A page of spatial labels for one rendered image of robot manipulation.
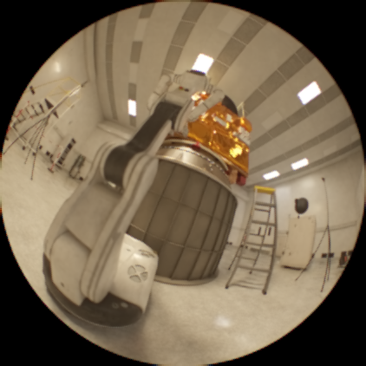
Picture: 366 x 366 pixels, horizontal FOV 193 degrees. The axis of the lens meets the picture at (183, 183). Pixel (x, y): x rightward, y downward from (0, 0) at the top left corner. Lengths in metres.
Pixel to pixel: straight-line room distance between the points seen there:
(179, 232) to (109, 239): 0.79
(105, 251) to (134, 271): 0.27
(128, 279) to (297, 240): 3.68
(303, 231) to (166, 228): 3.51
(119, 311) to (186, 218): 0.89
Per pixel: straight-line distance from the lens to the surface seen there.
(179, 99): 0.72
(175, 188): 1.05
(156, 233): 1.02
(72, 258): 0.38
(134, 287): 0.53
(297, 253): 3.72
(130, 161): 0.35
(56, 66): 7.35
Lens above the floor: 0.60
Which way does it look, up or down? 21 degrees up
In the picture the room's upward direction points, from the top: 22 degrees clockwise
